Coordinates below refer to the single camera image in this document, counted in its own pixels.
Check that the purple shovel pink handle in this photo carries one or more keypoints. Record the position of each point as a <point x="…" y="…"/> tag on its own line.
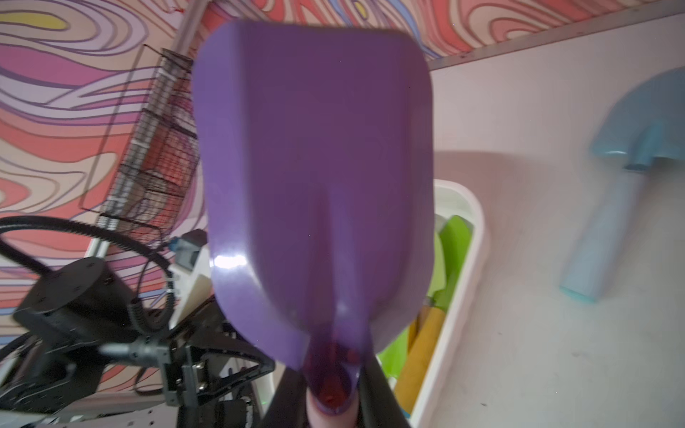
<point x="316" y="145"/>

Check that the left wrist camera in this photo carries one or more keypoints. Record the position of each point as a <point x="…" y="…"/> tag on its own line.
<point x="191" y="273"/>

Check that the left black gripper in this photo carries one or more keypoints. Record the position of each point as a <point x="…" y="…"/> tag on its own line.
<point x="80" y="319"/>

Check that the white storage box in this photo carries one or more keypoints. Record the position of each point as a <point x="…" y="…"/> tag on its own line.
<point x="452" y="199"/>

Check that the green shovel yellow handle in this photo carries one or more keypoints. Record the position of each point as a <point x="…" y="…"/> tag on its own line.
<point x="455" y="238"/>

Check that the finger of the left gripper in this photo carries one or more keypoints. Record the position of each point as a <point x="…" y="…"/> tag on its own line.
<point x="204" y="366"/>

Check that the light blue shovel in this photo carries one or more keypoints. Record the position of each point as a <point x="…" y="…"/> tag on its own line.
<point x="644" y="125"/>

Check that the left black wire basket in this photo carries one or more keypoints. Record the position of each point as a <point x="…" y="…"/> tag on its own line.
<point x="146" y="188"/>

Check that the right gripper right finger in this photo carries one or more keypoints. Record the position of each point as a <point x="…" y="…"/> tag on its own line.
<point x="378" y="406"/>

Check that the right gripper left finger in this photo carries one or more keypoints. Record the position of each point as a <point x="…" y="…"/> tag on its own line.
<point x="288" y="406"/>

